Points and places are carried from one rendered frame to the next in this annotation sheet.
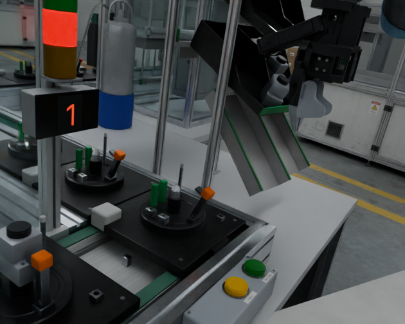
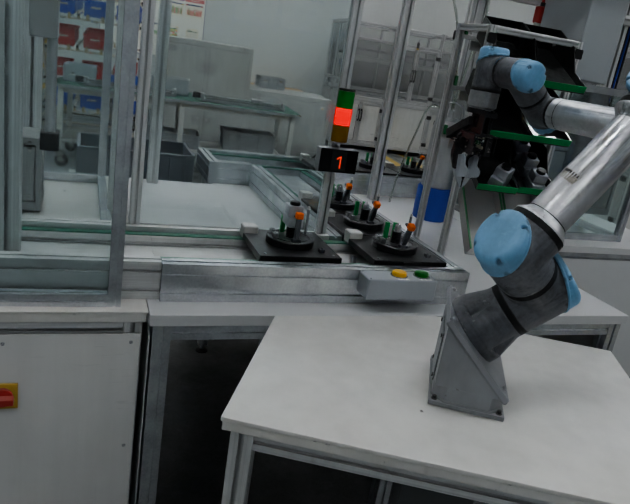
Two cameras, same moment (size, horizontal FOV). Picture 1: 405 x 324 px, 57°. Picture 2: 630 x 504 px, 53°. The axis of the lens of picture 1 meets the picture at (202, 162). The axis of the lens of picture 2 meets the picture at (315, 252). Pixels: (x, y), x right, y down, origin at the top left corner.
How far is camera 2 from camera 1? 1.29 m
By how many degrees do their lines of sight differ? 35
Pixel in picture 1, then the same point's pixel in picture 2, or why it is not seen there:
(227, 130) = (462, 201)
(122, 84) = (439, 178)
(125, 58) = (446, 154)
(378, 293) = (535, 341)
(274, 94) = (498, 176)
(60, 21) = (341, 113)
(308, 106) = (461, 169)
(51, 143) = (328, 179)
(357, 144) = not seen: outside the picture
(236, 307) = (390, 278)
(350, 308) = not seen: hidden behind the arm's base
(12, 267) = (288, 217)
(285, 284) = not seen: hidden behind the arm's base
